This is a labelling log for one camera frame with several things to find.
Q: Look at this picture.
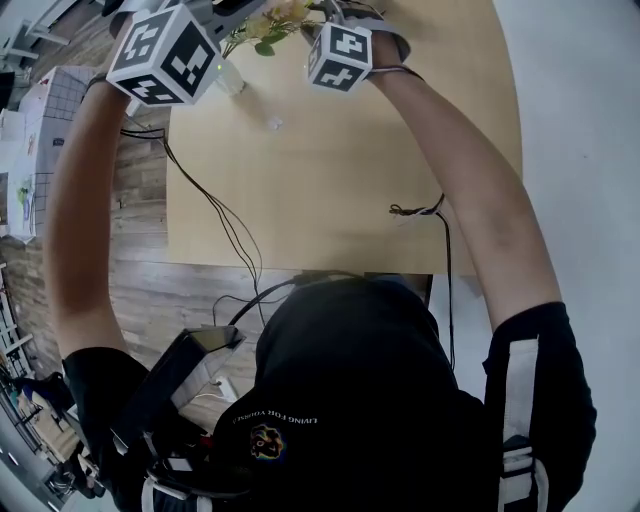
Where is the light wooden table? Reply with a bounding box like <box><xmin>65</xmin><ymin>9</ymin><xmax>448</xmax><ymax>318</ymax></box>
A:
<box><xmin>164</xmin><ymin>0</ymin><xmax>524</xmax><ymax>277</ymax></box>

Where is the black chest-mounted screen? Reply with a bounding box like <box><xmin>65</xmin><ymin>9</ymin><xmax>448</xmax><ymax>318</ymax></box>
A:
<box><xmin>108</xmin><ymin>324</ymin><xmax>248</xmax><ymax>454</ymax></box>

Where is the person's black shirt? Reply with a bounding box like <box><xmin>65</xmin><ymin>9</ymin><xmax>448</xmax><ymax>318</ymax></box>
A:
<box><xmin>62</xmin><ymin>277</ymin><xmax>599</xmax><ymax>512</ymax></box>

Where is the person's left forearm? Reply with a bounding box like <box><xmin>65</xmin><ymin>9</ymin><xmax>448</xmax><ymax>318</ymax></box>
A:
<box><xmin>42</xmin><ymin>74</ymin><xmax>132</xmax><ymax>372</ymax></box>

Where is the white power adapter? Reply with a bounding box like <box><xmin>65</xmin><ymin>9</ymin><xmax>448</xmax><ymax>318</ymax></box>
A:
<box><xmin>192</xmin><ymin>374</ymin><xmax>237</xmax><ymax>403</ymax></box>

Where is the person's right forearm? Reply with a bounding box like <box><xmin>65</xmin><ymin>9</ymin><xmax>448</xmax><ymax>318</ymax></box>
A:
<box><xmin>367</xmin><ymin>64</ymin><xmax>564</xmax><ymax>335</ymax></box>

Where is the thin black cable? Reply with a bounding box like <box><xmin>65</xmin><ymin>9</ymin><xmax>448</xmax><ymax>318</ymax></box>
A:
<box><xmin>119</xmin><ymin>127</ymin><xmax>267</xmax><ymax>327</ymax></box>

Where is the table with checked cloth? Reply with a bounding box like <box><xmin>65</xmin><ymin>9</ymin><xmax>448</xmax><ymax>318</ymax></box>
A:
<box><xmin>0</xmin><ymin>64</ymin><xmax>100</xmax><ymax>246</ymax></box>

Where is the black wrist strap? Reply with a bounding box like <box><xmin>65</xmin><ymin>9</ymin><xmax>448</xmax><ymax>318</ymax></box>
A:
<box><xmin>369</xmin><ymin>63</ymin><xmax>427</xmax><ymax>85</ymax></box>

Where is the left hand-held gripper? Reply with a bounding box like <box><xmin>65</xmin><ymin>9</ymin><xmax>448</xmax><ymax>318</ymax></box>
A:
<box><xmin>106</xmin><ymin>0</ymin><xmax>267</xmax><ymax>107</ymax></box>

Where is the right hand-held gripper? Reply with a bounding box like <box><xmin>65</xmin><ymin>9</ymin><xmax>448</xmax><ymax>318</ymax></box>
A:
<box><xmin>305</xmin><ymin>0</ymin><xmax>412</xmax><ymax>95</ymax></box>

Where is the white harness strap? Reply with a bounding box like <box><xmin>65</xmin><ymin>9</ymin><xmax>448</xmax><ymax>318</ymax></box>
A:
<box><xmin>497</xmin><ymin>338</ymin><xmax>549</xmax><ymax>512</ymax></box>

